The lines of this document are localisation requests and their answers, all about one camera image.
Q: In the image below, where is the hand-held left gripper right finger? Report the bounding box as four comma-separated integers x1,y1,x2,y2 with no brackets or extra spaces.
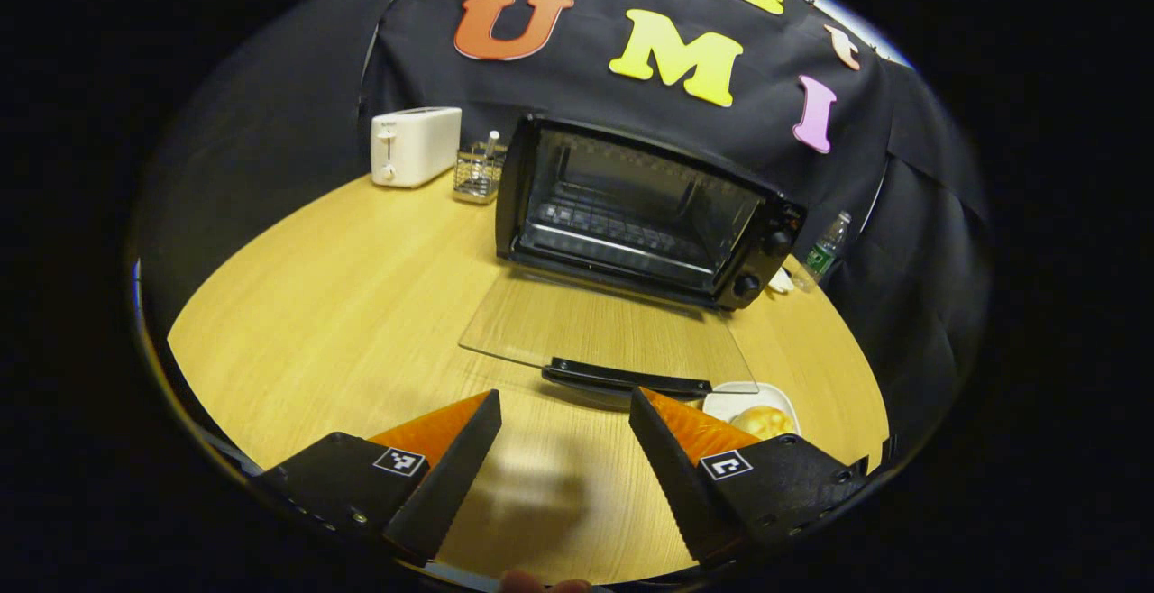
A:
628,386,872,569

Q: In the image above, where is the black electric oven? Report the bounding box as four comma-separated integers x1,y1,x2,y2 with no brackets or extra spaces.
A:
458,114,809,400

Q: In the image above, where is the golden bread roll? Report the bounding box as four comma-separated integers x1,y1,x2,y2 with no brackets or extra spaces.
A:
730,406,797,442

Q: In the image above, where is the white toaster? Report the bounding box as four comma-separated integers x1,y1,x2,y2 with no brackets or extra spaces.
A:
370,106,463,189

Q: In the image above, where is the green label water bottle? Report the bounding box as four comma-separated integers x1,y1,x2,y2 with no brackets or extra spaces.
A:
804,210,852,293

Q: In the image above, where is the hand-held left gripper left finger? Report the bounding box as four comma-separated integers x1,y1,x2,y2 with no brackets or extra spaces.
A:
257,388,503,567

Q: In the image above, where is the black backdrop cloth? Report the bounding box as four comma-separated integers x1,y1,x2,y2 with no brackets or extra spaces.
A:
135,0,993,472

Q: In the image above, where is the white plate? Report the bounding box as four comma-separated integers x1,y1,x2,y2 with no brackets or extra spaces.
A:
701,382,802,440

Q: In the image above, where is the metal wire utensil holder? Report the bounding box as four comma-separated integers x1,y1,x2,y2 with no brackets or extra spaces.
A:
452,131,508,206

